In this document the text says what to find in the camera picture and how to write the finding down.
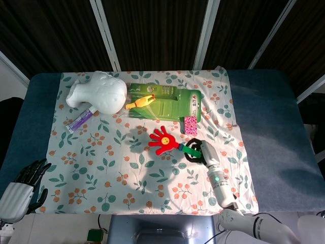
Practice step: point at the pink patterned small box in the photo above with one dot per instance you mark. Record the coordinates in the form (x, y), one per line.
(190, 125)

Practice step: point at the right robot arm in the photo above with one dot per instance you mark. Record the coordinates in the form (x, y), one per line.
(228, 198)

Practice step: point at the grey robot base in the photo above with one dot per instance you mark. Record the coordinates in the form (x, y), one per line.
(160, 228)

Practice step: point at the purple white tube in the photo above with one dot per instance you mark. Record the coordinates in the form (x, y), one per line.
(80, 120)

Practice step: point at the green circuit board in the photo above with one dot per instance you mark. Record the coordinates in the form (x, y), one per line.
(95, 235)

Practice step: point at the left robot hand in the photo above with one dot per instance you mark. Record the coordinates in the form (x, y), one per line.
(16, 198)

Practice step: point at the floral leaf print tablecloth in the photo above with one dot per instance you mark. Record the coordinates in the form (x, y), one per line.
(106, 167)

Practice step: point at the green blister package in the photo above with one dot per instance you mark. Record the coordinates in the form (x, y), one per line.
(167, 101)

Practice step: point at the red hand clapper toy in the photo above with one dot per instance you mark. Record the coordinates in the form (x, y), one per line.
(165, 142)

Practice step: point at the blue table cover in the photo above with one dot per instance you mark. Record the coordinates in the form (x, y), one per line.
(274, 132)

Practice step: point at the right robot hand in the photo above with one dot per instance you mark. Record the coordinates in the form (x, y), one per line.
(205, 152)

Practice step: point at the white foam mannequin head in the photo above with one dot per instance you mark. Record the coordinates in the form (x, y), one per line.
(101, 92)

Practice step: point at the yellow rubber chicken toy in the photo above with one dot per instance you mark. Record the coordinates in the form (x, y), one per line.
(139, 102)

